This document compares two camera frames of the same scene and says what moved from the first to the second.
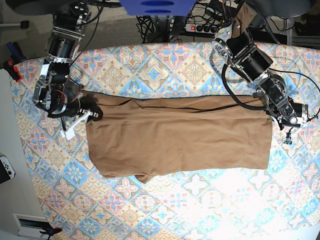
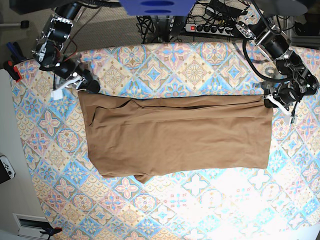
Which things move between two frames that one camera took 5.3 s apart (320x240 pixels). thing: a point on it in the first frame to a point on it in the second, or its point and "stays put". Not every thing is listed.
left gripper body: (88, 104) to (91, 85)
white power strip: (202, 28) stays put
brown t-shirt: (141, 136) stays put
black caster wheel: (24, 24) stays put
